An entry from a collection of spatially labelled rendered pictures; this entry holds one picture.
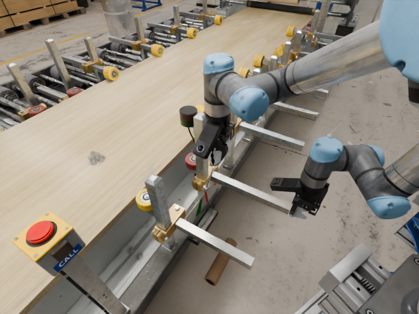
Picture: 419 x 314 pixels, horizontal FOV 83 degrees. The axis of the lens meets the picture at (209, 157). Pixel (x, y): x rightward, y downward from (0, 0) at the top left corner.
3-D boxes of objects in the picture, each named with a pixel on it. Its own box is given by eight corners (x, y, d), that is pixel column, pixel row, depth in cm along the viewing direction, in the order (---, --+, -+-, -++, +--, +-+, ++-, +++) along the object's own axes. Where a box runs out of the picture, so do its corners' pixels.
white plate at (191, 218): (219, 187, 113) (219, 174, 107) (188, 231, 97) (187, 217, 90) (217, 187, 114) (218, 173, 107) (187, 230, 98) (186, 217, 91)
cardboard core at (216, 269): (237, 241, 159) (215, 283, 141) (236, 247, 165) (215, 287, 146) (226, 235, 162) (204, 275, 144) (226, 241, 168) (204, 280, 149)
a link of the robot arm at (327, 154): (353, 152, 61) (320, 153, 61) (337, 180, 68) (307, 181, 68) (340, 134, 67) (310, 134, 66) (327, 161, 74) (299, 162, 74)
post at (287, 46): (277, 109, 176) (292, 40, 143) (275, 111, 174) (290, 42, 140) (272, 108, 177) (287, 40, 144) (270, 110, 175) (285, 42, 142)
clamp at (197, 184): (218, 172, 105) (218, 164, 101) (202, 193, 96) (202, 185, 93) (207, 167, 107) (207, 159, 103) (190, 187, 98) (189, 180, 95)
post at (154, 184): (178, 252, 98) (161, 176, 65) (173, 260, 96) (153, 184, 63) (171, 248, 100) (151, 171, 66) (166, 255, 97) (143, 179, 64)
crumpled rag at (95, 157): (106, 162, 98) (105, 157, 96) (88, 167, 96) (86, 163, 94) (103, 149, 103) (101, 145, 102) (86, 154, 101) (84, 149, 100)
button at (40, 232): (61, 231, 41) (57, 226, 40) (39, 250, 39) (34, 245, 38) (47, 220, 43) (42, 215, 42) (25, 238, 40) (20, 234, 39)
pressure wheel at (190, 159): (207, 173, 107) (207, 154, 99) (198, 185, 102) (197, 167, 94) (192, 167, 110) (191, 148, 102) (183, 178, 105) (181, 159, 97)
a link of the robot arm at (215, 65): (214, 68, 52) (196, 54, 57) (214, 110, 60) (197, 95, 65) (243, 60, 55) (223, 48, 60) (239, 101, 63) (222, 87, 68)
